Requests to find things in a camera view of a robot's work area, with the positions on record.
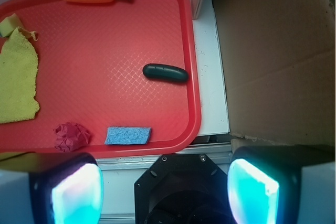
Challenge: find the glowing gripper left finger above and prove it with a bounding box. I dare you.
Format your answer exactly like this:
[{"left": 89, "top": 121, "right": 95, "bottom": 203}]
[{"left": 1, "top": 152, "right": 103, "bottom": 223}]

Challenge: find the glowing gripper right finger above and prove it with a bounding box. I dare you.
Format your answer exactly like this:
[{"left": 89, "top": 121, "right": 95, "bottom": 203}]
[{"left": 227, "top": 145, "right": 335, "bottom": 223}]

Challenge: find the dark green plastic pickle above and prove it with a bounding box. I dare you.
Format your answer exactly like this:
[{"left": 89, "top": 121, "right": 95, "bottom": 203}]
[{"left": 142, "top": 63, "right": 189, "bottom": 83}]

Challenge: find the crumpled red paper ball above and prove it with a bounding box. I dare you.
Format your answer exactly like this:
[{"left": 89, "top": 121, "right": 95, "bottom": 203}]
[{"left": 54, "top": 122, "right": 91, "bottom": 152}]

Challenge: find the white board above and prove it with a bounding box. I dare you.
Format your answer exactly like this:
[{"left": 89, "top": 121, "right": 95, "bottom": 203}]
[{"left": 190, "top": 0, "right": 229, "bottom": 136}]

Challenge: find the blue sponge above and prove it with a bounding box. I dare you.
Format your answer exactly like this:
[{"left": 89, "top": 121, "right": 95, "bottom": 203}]
[{"left": 104, "top": 127, "right": 151, "bottom": 145}]

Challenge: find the yellow microfiber cloth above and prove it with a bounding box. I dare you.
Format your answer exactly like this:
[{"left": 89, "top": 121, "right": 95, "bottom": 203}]
[{"left": 1, "top": 28, "right": 40, "bottom": 124}]

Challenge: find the red plastic tray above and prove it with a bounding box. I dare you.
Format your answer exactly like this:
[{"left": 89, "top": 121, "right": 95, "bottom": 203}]
[{"left": 1, "top": 0, "right": 201, "bottom": 158}]

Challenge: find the brown cardboard box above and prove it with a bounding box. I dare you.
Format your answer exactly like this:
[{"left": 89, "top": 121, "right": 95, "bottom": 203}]
[{"left": 212, "top": 0, "right": 335, "bottom": 145}]

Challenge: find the yellow-green sponge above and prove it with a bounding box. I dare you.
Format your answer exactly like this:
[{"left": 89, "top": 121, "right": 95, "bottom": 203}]
[{"left": 0, "top": 13, "right": 24, "bottom": 38}]

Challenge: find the black octagonal mount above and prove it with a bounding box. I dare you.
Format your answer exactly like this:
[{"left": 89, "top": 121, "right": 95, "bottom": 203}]
[{"left": 134, "top": 154, "right": 235, "bottom": 223}]

